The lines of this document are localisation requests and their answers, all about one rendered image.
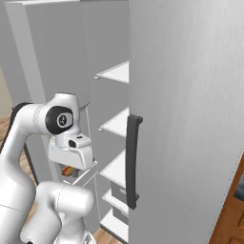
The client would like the grey freezer door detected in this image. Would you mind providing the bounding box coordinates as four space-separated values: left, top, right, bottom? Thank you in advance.
4 0 96 192

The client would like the grey fridge door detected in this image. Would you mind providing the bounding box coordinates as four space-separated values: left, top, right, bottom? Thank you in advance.
128 0 244 244

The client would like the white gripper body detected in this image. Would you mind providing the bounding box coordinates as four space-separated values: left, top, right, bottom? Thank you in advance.
48 138 95 172

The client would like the clear door bin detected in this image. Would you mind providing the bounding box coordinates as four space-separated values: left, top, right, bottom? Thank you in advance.
62 159 99 188

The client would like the grey fridge drawer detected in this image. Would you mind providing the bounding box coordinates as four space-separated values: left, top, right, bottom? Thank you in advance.
112 206 130 226
110 181 129 205

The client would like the orange hot dog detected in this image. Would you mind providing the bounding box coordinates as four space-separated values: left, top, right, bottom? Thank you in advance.
61 165 79 177

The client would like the dark fridge door handle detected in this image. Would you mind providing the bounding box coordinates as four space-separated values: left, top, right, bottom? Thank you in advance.
125 113 144 211

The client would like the grey fridge body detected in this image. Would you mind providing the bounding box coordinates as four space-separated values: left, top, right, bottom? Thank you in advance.
79 0 132 244

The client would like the brown wooden cabinet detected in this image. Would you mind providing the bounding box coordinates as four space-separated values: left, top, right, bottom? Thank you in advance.
209 154 244 244

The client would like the white fridge shelf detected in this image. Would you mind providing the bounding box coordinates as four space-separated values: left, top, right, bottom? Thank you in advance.
97 107 131 139
101 188 130 214
99 208 130 244
93 60 131 85
98 149 128 189

